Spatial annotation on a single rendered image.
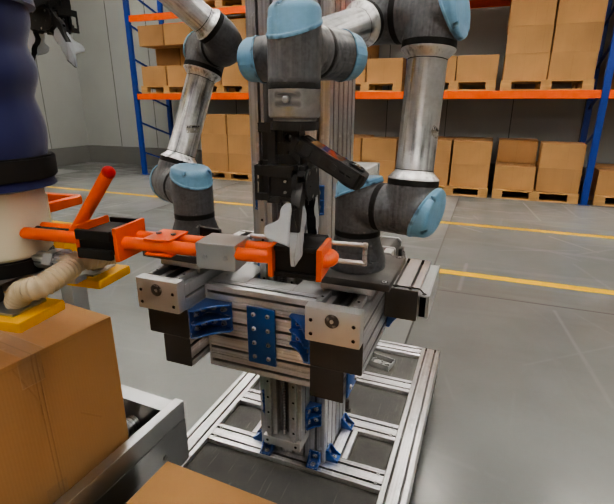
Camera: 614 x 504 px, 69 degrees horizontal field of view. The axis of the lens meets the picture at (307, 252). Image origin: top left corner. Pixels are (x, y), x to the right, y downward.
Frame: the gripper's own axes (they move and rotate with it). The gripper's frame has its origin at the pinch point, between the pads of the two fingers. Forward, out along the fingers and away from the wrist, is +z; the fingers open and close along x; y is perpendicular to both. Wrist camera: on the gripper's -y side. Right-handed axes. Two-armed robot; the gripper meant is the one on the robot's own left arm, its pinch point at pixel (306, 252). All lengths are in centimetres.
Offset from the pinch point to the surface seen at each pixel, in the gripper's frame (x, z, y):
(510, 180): -696, 88, -133
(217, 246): 3.7, -0.7, 13.7
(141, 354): -137, 122, 141
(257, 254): 3.4, 0.0, 7.0
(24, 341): -1, 27, 64
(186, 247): 3.6, 0.0, 19.3
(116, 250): 4.9, 1.3, 31.8
